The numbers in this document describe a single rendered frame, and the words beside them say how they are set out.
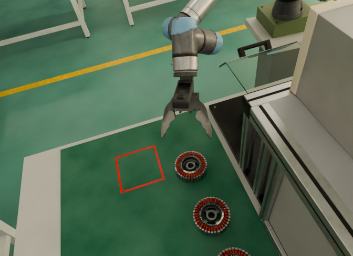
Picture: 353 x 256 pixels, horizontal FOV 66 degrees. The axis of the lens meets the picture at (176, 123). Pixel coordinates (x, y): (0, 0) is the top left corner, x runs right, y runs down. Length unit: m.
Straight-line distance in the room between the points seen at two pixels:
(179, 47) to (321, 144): 0.45
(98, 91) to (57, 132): 0.53
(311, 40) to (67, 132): 2.03
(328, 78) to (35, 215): 0.96
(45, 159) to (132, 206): 0.43
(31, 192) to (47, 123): 1.45
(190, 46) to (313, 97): 0.36
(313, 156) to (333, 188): 0.07
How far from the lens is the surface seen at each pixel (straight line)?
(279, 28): 1.55
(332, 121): 0.62
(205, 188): 0.95
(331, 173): 0.59
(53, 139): 2.39
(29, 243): 1.06
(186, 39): 0.81
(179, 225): 0.90
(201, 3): 1.01
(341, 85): 0.57
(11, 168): 2.40
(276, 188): 0.70
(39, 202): 1.11
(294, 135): 0.62
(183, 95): 0.74
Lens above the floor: 1.59
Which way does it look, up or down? 49 degrees down
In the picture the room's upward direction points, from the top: 11 degrees counter-clockwise
